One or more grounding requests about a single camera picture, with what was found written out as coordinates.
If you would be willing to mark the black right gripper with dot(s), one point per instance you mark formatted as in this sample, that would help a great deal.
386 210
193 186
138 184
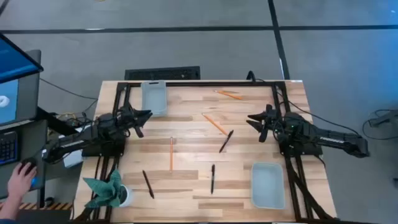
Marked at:
271 124

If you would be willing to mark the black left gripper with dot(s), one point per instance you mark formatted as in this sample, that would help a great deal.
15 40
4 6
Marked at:
129 118

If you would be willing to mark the black pen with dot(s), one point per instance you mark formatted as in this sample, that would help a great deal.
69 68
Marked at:
148 184
213 179
226 141

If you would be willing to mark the orange pencil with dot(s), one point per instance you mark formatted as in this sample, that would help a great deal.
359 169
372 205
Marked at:
228 95
214 124
171 155

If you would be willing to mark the grey plastic bin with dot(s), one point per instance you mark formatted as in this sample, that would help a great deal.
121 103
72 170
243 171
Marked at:
154 99
267 186

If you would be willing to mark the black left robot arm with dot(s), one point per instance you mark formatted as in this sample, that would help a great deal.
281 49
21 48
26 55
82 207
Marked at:
102 127

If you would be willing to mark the person's forearm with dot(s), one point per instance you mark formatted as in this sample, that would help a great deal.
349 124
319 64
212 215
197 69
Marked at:
7 208

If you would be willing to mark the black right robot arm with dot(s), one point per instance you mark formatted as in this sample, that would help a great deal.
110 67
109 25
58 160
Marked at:
335 140

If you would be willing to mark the black floor vent grille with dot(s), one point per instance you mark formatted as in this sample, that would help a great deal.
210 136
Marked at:
161 73

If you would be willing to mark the white paper box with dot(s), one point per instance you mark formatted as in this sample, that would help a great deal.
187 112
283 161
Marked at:
74 159

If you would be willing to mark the green artificial plant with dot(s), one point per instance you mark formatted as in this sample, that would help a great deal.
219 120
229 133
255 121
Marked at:
107 189

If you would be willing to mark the white plant pot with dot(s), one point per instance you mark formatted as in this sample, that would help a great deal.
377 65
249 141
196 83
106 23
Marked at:
129 197

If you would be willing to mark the grey desk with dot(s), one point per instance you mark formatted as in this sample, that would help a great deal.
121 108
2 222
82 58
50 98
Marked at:
31 141

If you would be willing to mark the grey computer monitor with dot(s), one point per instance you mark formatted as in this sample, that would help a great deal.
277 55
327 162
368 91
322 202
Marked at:
28 99

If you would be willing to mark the yellow black hazard strip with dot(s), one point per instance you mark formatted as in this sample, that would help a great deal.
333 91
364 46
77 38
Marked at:
56 206

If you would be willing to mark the black computer mouse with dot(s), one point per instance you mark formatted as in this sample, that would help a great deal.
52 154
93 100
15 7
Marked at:
28 166

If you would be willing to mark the black keyboard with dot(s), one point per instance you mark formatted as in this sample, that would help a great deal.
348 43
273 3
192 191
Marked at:
7 147

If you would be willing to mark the black framed computer monitor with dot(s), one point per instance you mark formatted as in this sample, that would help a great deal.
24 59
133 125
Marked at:
15 60

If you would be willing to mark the person's hand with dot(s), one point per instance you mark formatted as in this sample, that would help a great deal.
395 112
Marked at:
18 185

